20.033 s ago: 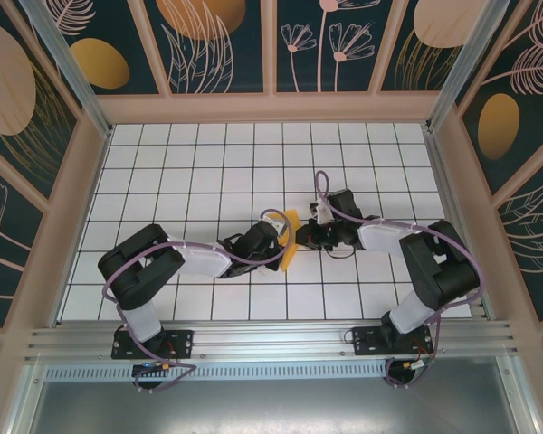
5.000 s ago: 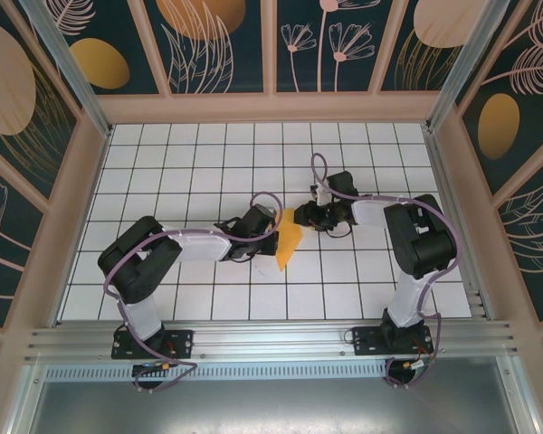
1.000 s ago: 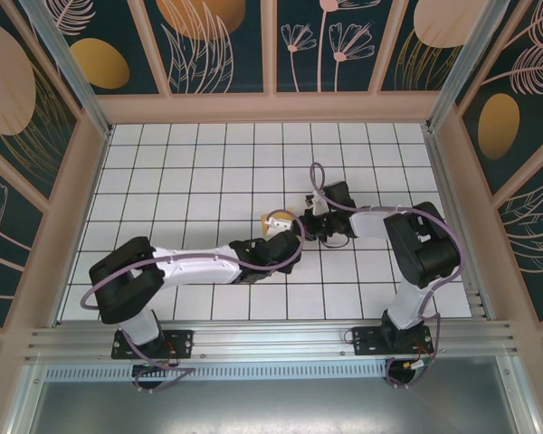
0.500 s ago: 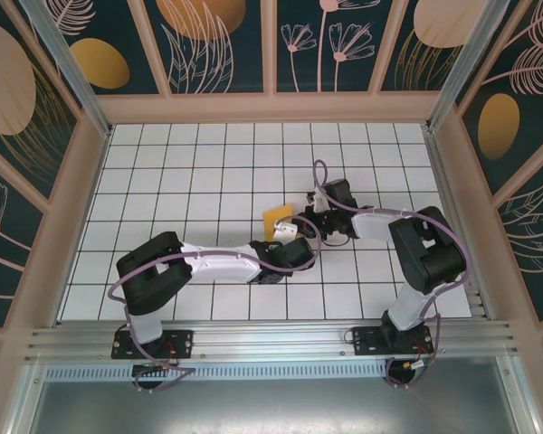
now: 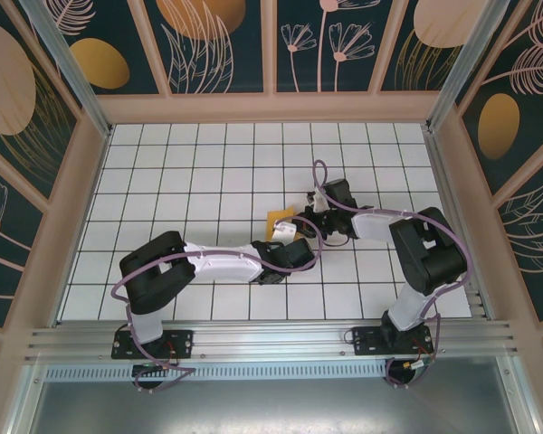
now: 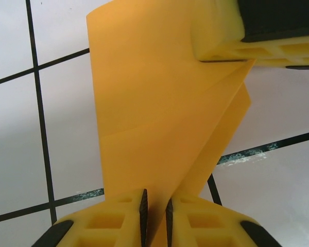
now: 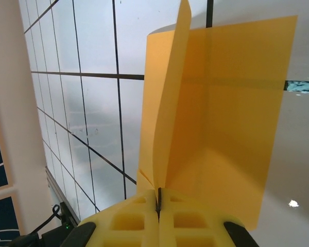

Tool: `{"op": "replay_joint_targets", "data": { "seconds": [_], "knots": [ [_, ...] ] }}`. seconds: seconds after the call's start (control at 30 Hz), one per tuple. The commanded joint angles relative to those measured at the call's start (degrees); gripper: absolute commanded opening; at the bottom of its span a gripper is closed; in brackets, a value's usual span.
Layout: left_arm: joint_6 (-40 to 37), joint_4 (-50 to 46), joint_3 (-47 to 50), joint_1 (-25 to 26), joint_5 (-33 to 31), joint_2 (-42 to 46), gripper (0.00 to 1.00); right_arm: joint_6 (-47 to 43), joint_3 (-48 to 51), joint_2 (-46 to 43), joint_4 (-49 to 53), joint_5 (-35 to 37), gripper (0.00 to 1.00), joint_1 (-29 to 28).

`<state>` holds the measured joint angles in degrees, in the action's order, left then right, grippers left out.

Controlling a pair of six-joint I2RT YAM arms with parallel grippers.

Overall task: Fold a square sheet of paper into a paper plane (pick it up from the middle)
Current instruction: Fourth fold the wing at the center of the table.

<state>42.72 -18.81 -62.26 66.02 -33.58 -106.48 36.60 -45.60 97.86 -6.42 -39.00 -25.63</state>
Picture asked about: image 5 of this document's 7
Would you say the yellow cloth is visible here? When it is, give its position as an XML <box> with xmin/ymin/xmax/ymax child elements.
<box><xmin>264</xmin><ymin>204</ymin><xmax>296</xmax><ymax>243</ymax></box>

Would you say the grey metal plate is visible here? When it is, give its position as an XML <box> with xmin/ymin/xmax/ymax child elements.
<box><xmin>24</xmin><ymin>377</ymin><xmax>524</xmax><ymax>434</ymax></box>

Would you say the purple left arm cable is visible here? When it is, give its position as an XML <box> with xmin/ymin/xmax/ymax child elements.
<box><xmin>111</xmin><ymin>215</ymin><xmax>325</xmax><ymax>394</ymax></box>

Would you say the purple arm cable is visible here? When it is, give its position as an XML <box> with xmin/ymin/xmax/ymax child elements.
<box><xmin>311</xmin><ymin>158</ymin><xmax>474</xmax><ymax>390</ymax></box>
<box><xmin>111</xmin><ymin>215</ymin><xmax>325</xmax><ymax>394</ymax></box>

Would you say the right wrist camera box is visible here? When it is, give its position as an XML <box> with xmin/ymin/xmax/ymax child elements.
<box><xmin>305</xmin><ymin>190</ymin><xmax>329</xmax><ymax>212</ymax></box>

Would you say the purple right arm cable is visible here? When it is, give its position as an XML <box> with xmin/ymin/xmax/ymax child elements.
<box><xmin>311</xmin><ymin>158</ymin><xmax>474</xmax><ymax>390</ymax></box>

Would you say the aluminium mounting rail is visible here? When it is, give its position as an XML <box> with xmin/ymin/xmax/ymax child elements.
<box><xmin>24</xmin><ymin>319</ymin><xmax>521</xmax><ymax>363</ymax></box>

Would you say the aluminium side rail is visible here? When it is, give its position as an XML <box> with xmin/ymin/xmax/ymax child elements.
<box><xmin>423</xmin><ymin>124</ymin><xmax>497</xmax><ymax>320</ymax></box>

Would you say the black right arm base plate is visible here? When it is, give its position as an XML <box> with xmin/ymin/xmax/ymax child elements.
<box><xmin>350</xmin><ymin>325</ymin><xmax>435</xmax><ymax>358</ymax></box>

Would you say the grey slotted cable duct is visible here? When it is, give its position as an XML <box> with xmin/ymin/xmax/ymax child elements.
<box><xmin>44</xmin><ymin>364</ymin><xmax>390</xmax><ymax>382</ymax></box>

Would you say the wall panel with pink flowers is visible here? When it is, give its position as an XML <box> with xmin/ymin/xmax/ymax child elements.
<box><xmin>274</xmin><ymin>0</ymin><xmax>408</xmax><ymax>96</ymax></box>

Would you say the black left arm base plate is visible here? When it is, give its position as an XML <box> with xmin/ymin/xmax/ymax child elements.
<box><xmin>111</xmin><ymin>328</ymin><xmax>195</xmax><ymax>361</ymax></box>

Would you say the wall panel with feather outlines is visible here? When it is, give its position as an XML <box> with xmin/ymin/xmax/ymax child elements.
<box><xmin>454</xmin><ymin>0</ymin><xmax>543</xmax><ymax>195</ymax></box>

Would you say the aluminium corner post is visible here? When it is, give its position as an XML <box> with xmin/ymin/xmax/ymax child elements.
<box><xmin>18</xmin><ymin>0</ymin><xmax>115</xmax><ymax>138</ymax></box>
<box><xmin>424</xmin><ymin>0</ymin><xmax>510</xmax><ymax>133</ymax></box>

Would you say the wall panel with beige oval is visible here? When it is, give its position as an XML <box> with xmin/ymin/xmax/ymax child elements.
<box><xmin>378</xmin><ymin>0</ymin><xmax>485</xmax><ymax>94</ymax></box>

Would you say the wall panel with leaf outlines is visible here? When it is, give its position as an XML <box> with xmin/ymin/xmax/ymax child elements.
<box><xmin>142</xmin><ymin>0</ymin><xmax>272</xmax><ymax>96</ymax></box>

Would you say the wall panel with pink leaves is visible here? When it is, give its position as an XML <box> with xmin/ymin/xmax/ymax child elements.
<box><xmin>495</xmin><ymin>135</ymin><xmax>543</xmax><ymax>325</ymax></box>

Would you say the wall panel with orange oval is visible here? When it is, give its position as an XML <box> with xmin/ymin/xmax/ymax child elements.
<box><xmin>35</xmin><ymin>0</ymin><xmax>171</xmax><ymax>97</ymax></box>

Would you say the wall panel with tulip outline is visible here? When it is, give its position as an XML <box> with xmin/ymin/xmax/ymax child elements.
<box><xmin>0</xmin><ymin>148</ymin><xmax>46</xmax><ymax>331</ymax></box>

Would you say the wall panel with beige circle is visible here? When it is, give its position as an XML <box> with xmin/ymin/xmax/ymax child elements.
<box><xmin>0</xmin><ymin>0</ymin><xmax>82</xmax><ymax>204</ymax></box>

